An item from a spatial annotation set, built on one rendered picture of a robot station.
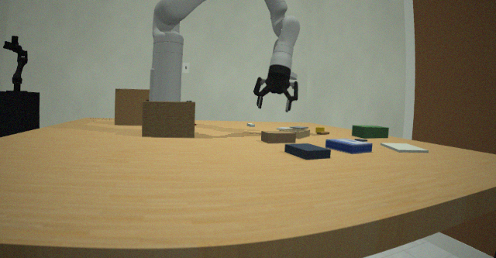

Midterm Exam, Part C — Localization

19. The blue flat box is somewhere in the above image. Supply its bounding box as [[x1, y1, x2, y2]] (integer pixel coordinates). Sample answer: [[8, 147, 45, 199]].
[[325, 139, 373, 154]]

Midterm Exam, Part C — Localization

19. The green rectangular box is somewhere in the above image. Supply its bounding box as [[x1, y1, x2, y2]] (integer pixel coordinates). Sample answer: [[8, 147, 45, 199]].
[[352, 126, 389, 139]]

